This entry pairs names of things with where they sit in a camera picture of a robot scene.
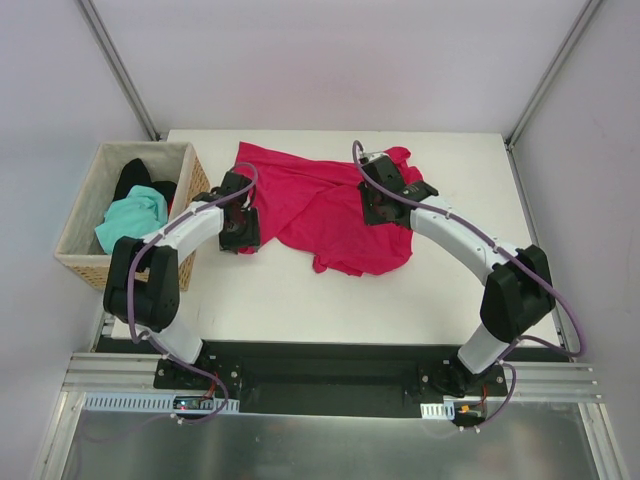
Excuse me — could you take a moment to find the pink t shirt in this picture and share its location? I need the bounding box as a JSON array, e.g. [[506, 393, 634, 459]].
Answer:
[[236, 142, 413, 277]]

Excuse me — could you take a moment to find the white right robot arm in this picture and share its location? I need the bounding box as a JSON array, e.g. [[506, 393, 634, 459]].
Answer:
[[353, 151, 556, 395]]

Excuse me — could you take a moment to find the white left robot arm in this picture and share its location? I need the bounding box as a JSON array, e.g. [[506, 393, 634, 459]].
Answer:
[[103, 162, 261, 389]]

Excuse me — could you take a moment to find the teal t shirt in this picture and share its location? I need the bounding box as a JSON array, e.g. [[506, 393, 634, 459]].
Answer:
[[95, 185, 168, 255]]

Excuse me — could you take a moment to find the black t shirt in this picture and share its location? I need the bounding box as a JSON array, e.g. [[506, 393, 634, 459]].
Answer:
[[112, 158, 177, 206]]

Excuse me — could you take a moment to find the wicker laundry basket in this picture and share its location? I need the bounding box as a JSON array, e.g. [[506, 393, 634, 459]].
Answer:
[[55, 142, 211, 291]]

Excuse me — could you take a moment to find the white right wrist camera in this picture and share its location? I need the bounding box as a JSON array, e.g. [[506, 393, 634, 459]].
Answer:
[[359, 151, 392, 165]]

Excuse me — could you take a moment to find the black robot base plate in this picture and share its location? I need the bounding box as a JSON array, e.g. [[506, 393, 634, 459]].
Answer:
[[153, 341, 511, 418]]

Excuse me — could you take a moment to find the right white cable duct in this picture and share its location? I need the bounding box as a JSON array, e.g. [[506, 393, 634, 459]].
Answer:
[[420, 402, 455, 421]]

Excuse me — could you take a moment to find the white cable duct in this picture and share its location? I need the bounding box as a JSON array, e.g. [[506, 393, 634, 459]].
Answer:
[[84, 393, 240, 415], [420, 402, 455, 421]]

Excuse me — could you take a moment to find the left white cable duct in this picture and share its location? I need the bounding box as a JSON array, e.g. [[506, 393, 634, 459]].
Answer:
[[84, 393, 240, 415]]

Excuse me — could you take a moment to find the left aluminium frame post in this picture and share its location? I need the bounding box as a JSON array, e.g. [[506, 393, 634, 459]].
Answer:
[[74, 0, 162, 141]]

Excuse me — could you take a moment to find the aluminium frame post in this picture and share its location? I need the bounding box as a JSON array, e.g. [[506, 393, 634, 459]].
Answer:
[[74, 0, 162, 141], [504, 0, 606, 151]]

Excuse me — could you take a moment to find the right aluminium frame post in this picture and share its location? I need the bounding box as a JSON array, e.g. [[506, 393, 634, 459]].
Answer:
[[504, 0, 606, 151]]

